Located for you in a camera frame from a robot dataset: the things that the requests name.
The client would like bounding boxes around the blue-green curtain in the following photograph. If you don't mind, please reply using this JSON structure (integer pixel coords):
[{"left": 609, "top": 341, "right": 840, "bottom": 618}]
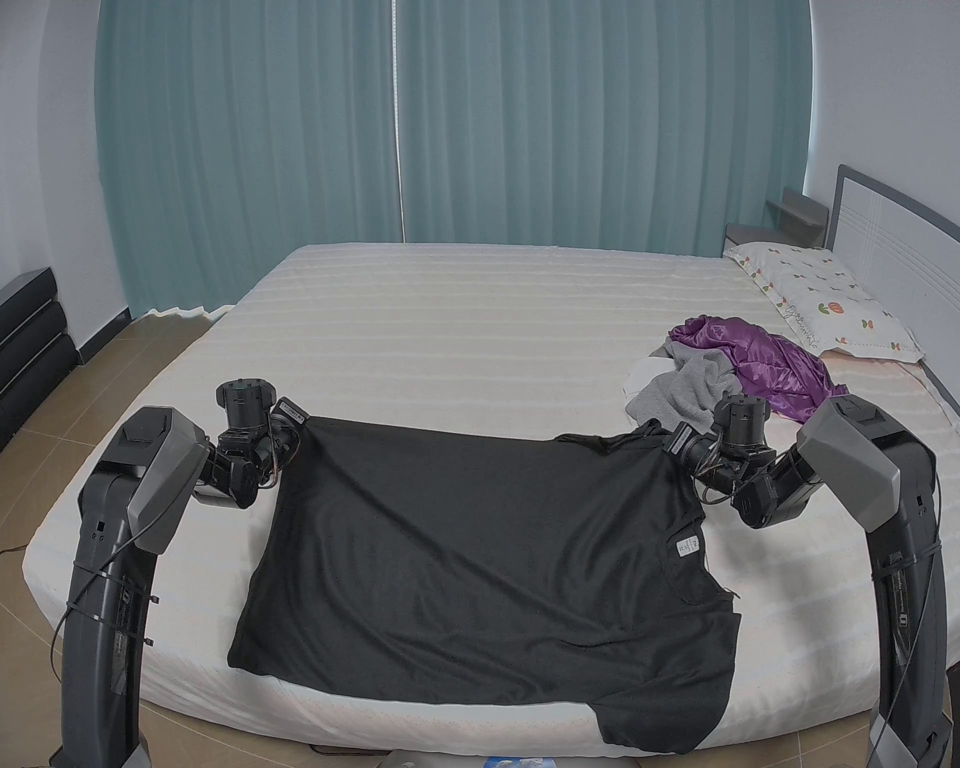
[
  {"left": 93, "top": 0, "right": 406, "bottom": 321},
  {"left": 393, "top": 0, "right": 816, "bottom": 261}
]

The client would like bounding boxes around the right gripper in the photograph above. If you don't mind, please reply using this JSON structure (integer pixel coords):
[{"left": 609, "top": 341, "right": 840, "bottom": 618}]
[{"left": 666, "top": 422, "right": 714, "bottom": 472}]

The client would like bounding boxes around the black chest of drawers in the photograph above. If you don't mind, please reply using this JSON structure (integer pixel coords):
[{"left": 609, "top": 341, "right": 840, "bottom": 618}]
[{"left": 0, "top": 267, "right": 78, "bottom": 451}]

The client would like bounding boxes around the black T-shirt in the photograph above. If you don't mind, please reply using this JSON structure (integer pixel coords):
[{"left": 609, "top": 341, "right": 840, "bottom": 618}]
[{"left": 227, "top": 416, "right": 744, "bottom": 755}]

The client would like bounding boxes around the grey bedside table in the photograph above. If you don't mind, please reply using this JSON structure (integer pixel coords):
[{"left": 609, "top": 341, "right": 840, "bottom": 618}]
[{"left": 723, "top": 187, "right": 830, "bottom": 253}]

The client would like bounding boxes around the white printed pillow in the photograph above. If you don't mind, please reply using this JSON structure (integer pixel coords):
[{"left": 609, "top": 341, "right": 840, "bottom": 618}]
[{"left": 723, "top": 241, "right": 925, "bottom": 366}]

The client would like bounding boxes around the bed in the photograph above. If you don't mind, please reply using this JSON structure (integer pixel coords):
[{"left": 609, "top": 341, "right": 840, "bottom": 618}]
[{"left": 22, "top": 165, "right": 960, "bottom": 756}]

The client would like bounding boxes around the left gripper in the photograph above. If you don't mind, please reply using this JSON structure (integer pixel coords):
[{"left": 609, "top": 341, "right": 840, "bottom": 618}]
[{"left": 268, "top": 399, "right": 310, "bottom": 459}]

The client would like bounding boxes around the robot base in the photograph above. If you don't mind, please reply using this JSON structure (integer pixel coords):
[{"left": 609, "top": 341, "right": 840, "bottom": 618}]
[{"left": 390, "top": 750, "right": 579, "bottom": 768}]

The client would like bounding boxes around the white garment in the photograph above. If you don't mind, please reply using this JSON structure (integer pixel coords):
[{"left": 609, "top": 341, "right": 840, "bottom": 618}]
[{"left": 622, "top": 356, "right": 676, "bottom": 396}]

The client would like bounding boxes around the grey garment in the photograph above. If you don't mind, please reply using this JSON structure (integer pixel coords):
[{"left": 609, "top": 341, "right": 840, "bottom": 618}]
[{"left": 626, "top": 348, "right": 745, "bottom": 436}]

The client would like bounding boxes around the black cable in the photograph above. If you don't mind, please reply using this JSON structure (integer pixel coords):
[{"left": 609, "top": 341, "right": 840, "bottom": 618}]
[{"left": 51, "top": 480, "right": 192, "bottom": 680}]

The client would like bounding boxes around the purple satin garment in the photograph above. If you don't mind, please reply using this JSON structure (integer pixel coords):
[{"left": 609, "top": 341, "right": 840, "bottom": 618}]
[{"left": 667, "top": 315, "right": 853, "bottom": 426}]

